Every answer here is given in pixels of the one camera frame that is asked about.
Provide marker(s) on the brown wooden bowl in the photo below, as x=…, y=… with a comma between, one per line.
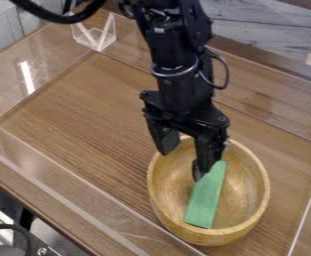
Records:
x=243, y=196

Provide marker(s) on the green rectangular block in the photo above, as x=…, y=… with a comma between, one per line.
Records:
x=204, y=197

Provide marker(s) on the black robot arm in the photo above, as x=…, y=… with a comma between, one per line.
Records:
x=176, y=30

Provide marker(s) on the black table leg bracket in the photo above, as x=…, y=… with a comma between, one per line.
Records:
x=19, y=242

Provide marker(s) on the clear acrylic corner bracket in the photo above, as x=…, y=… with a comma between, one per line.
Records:
x=95, y=38

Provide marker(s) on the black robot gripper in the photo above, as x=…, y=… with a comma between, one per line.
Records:
x=180, y=107

